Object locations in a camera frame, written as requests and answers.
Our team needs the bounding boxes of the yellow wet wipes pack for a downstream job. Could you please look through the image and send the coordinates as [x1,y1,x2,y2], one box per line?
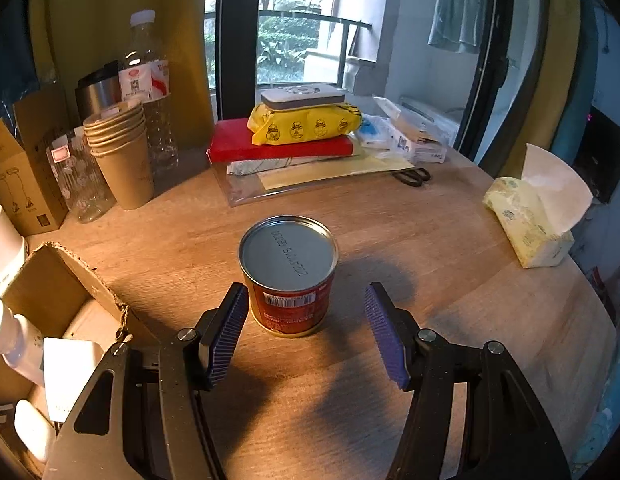
[247,101,363,146]

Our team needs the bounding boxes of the white charger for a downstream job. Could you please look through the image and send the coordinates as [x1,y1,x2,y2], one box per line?
[42,337,103,423]

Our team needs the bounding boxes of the yellow curtain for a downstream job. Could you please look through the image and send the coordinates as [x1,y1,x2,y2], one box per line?
[30,0,223,153]
[510,0,586,181]

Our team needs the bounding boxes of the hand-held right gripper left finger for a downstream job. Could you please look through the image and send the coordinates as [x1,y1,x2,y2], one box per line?
[42,281,251,480]

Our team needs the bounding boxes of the red book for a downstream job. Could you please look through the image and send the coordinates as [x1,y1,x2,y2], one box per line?
[207,117,355,165]

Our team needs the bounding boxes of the teal curtain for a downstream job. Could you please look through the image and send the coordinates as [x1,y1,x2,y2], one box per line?
[550,0,620,171]

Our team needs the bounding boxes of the cardboard box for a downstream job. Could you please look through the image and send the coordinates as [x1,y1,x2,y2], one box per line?
[0,241,145,480]

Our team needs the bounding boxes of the black scissors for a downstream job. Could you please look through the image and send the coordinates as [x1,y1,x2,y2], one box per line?
[390,167,431,188]

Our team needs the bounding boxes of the clear water bottle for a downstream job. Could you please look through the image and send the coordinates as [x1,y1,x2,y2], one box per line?
[118,9,179,176]

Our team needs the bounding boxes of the printed glass cup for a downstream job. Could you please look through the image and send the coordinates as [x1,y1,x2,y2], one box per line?
[46,130,115,223]

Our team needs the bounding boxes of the white desk lamp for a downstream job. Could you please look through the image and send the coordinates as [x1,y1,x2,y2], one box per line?
[0,204,28,306]

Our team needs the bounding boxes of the pale yellow tissue pack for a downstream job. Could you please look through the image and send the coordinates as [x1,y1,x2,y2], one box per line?
[482,143,593,268]

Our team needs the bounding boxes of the stack of paper cups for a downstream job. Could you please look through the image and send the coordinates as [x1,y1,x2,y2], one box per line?
[83,99,155,210]

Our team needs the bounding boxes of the white blue packets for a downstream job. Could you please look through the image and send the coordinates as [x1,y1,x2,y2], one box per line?
[360,95,448,163]

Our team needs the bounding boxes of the red tin can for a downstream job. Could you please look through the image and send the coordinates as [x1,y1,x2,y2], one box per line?
[238,215,339,338]

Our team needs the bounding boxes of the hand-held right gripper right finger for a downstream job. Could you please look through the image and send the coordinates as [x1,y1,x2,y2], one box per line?
[363,281,573,480]

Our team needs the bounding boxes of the steel thermos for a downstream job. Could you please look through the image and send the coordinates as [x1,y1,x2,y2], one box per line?
[74,60,121,121]

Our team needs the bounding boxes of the white pill bottle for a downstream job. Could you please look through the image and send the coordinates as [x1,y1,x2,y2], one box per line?
[0,300,45,388]

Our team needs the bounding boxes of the balcony railing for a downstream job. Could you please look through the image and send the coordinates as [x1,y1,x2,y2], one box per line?
[205,10,374,86]

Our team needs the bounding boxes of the grey white flat device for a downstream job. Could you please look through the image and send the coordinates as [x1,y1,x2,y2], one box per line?
[260,84,347,111]

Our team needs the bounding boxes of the clear document folder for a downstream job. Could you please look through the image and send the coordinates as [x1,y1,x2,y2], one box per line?
[212,149,415,208]

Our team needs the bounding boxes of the dark curtain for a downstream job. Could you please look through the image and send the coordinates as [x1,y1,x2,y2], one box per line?
[0,0,50,126]

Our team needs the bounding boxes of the white washing machine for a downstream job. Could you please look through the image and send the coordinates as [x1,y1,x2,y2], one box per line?
[400,95,463,148]

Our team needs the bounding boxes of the hanging light clothes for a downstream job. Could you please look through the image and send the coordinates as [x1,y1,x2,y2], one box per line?
[427,0,488,55]

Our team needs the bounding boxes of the white earbuds case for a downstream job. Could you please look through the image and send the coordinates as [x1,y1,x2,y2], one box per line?
[14,399,58,463]

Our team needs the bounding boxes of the black door frame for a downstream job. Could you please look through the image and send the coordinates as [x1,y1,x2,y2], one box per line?
[215,0,518,163]

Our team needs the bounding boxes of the brown lamp carton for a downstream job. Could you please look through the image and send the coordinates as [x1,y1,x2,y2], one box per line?
[0,82,88,237]

